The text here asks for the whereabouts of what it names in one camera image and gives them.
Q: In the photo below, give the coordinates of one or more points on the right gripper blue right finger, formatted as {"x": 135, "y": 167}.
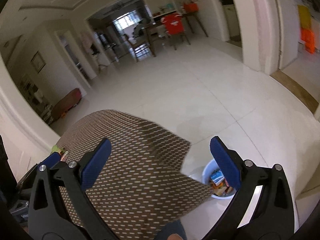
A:
{"x": 227, "y": 160}

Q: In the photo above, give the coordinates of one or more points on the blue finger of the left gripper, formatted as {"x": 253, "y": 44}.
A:
{"x": 51, "y": 160}

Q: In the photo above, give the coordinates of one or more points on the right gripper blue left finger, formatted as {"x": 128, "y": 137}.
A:
{"x": 92, "y": 163}

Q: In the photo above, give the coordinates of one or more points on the colourful wrapper bundle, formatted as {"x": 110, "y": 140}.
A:
{"x": 61, "y": 151}

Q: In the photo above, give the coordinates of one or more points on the white trash bin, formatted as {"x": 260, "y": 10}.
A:
{"x": 213, "y": 177}

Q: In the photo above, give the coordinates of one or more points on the brown polka dot tablecloth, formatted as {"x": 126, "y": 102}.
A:
{"x": 141, "y": 188}

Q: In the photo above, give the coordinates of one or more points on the wooden dining chair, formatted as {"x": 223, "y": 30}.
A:
{"x": 137, "y": 47}

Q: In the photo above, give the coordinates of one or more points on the wooden dining table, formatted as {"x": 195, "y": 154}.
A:
{"x": 185, "y": 16}

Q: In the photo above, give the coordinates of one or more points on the red bag on table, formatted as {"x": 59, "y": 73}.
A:
{"x": 191, "y": 7}

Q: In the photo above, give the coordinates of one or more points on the framed wall picture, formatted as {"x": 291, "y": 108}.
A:
{"x": 38, "y": 62}

